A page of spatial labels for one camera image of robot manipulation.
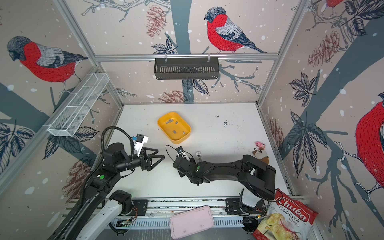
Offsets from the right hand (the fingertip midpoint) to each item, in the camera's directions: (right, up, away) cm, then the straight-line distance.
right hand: (179, 165), depth 84 cm
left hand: (-8, +10, -17) cm, 22 cm away
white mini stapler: (+11, +5, +5) cm, 13 cm away
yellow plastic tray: (-6, +20, +23) cm, 31 cm away
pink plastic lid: (+7, -21, -17) cm, 28 cm away
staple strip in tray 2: (-5, +23, +24) cm, 34 cm away
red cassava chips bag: (+51, -18, -18) cm, 57 cm away
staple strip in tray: (-10, +25, +26) cm, 37 cm away
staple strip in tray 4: (+1, +17, +19) cm, 25 cm away
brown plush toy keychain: (+49, +5, +6) cm, 50 cm away
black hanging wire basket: (+2, +63, +23) cm, 67 cm away
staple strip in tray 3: (-6, +17, +20) cm, 27 cm away
